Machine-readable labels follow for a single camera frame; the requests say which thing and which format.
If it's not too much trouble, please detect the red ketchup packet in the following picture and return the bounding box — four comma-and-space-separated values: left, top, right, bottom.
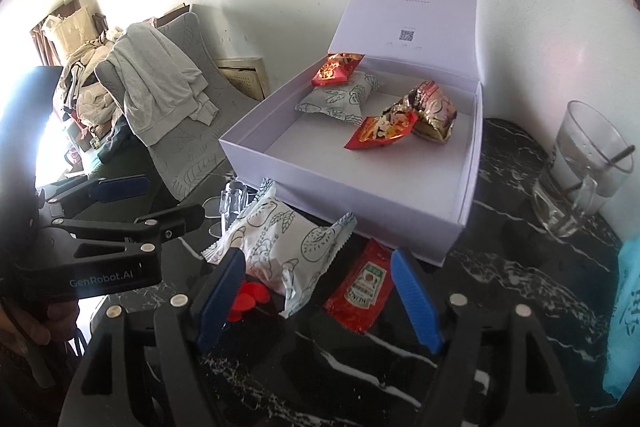
324, 238, 395, 334

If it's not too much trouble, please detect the brown gold snack packet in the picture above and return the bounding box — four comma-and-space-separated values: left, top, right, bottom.
382, 80, 458, 144

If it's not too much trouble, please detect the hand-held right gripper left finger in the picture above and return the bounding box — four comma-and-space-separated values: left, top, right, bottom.
70, 249, 251, 427

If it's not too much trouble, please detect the person's left hand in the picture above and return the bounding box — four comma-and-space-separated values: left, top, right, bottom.
0, 302, 78, 358

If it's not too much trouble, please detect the grey leaf-pattern chair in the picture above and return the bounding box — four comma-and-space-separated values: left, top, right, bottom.
95, 12, 261, 202

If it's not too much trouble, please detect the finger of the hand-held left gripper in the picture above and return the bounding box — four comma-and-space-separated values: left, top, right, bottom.
40, 204, 205, 265
42, 175, 151, 208

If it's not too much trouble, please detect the white foam board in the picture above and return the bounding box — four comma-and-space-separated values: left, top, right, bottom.
475, 0, 640, 243

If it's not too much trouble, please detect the beige radiator cover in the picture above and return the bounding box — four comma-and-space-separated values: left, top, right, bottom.
216, 55, 271, 102

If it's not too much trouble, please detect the white gift box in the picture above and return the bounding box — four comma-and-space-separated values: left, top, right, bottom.
218, 0, 483, 267

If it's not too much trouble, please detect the red plastic propeller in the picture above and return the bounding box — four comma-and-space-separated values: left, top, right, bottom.
225, 279, 273, 324

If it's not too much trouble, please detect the clear plastic propeller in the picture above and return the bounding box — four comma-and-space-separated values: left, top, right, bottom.
206, 179, 261, 238

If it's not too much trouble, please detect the white printed bread packet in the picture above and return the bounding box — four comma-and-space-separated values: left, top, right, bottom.
201, 179, 357, 319
294, 69, 382, 126

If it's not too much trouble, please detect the clear glass mug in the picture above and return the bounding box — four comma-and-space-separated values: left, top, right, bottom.
531, 101, 635, 238

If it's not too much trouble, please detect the blue plastic bag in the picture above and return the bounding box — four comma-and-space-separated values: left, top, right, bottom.
602, 239, 640, 400

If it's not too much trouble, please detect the dark stirring stick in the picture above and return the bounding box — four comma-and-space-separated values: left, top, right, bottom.
565, 147, 633, 198

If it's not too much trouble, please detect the grey hoodie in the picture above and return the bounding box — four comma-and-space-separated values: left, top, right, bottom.
107, 23, 219, 146

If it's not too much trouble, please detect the red gold candy packet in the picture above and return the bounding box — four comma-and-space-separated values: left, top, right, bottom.
311, 51, 367, 88
344, 113, 420, 151

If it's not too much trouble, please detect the pile of clothes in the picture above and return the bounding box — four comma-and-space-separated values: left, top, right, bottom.
42, 4, 126, 158

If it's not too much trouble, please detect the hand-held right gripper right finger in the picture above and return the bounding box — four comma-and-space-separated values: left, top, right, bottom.
391, 248, 576, 427

